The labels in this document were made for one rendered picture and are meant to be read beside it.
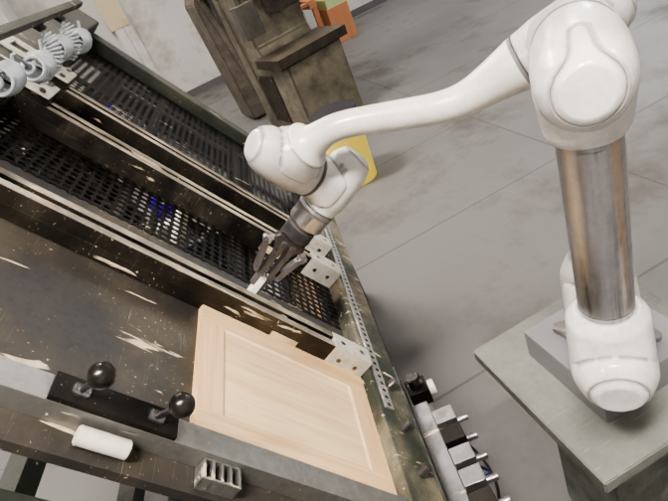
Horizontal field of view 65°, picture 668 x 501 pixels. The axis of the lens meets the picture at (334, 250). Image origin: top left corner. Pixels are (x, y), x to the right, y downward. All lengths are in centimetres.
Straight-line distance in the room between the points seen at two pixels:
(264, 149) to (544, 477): 165
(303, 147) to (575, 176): 49
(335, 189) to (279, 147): 17
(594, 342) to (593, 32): 57
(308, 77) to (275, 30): 69
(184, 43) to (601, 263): 968
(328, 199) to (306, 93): 430
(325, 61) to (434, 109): 452
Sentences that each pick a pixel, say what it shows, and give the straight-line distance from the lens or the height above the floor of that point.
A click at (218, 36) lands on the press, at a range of 699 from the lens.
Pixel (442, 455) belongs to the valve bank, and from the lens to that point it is 144.
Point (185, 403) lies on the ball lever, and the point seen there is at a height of 145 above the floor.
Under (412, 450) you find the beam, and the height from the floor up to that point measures 85.
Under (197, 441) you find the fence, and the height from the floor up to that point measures 132.
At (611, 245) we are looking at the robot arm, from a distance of 99.
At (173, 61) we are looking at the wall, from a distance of 1034.
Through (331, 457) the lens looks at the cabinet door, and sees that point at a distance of 116.
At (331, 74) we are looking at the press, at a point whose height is 56.
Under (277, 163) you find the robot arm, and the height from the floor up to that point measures 156.
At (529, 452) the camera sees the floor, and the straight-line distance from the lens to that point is 229.
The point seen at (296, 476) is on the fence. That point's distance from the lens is 102.
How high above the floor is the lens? 193
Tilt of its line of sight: 32 degrees down
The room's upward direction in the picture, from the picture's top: 25 degrees counter-clockwise
